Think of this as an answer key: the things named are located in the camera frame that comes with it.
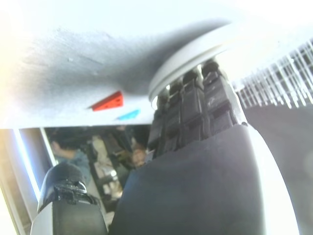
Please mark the blue triangle block with holes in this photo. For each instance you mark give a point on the blue triangle block with holes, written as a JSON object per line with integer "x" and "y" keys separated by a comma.
{"x": 128, "y": 115}

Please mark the background person reddish hair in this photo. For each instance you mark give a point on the background person reddish hair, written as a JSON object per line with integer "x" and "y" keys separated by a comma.
{"x": 138, "y": 157}

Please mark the red triangle block with holes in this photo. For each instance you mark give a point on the red triangle block with holes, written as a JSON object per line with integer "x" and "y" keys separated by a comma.
{"x": 110, "y": 104}

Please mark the background person dark hair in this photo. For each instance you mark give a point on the background person dark hair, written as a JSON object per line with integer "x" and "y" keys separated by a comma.
{"x": 71, "y": 156}

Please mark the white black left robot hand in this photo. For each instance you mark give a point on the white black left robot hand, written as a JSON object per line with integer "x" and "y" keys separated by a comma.
{"x": 207, "y": 183}

